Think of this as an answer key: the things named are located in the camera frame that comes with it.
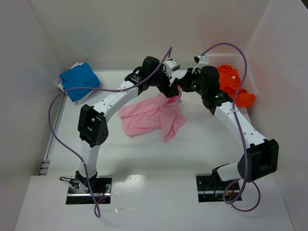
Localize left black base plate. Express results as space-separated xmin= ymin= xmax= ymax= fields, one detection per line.
xmin=60 ymin=176 xmax=112 ymax=205

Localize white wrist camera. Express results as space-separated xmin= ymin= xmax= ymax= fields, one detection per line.
xmin=192 ymin=55 xmax=209 ymax=74
xmin=163 ymin=59 xmax=180 ymax=78

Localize white folded t-shirt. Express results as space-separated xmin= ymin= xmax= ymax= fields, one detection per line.
xmin=57 ymin=62 xmax=93 ymax=104

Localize white perforated plastic basket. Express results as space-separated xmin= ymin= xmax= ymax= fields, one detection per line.
xmin=205 ymin=53 xmax=258 ymax=96

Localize pink t-shirt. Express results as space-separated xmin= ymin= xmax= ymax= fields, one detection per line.
xmin=119 ymin=86 xmax=186 ymax=142

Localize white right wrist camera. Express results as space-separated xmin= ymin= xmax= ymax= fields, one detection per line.
xmin=192 ymin=55 xmax=209 ymax=74

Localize blue folded t-shirt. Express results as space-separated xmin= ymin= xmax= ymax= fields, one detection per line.
xmin=60 ymin=63 xmax=101 ymax=102

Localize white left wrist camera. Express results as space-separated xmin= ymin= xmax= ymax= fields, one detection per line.
xmin=163 ymin=59 xmax=180 ymax=78

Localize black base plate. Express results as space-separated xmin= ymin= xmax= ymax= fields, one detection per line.
xmin=196 ymin=174 xmax=232 ymax=203
xmin=60 ymin=176 xmax=112 ymax=205

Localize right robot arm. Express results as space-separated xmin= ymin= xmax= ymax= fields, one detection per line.
xmin=178 ymin=66 xmax=279 ymax=182

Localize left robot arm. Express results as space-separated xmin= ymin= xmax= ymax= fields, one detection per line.
xmin=76 ymin=56 xmax=180 ymax=192

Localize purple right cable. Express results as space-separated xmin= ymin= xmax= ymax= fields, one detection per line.
xmin=201 ymin=42 xmax=262 ymax=212

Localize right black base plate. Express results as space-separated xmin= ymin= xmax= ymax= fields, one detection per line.
xmin=196 ymin=174 xmax=232 ymax=203

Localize orange crumpled t-shirt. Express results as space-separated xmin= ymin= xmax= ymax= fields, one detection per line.
xmin=217 ymin=64 xmax=256 ymax=107

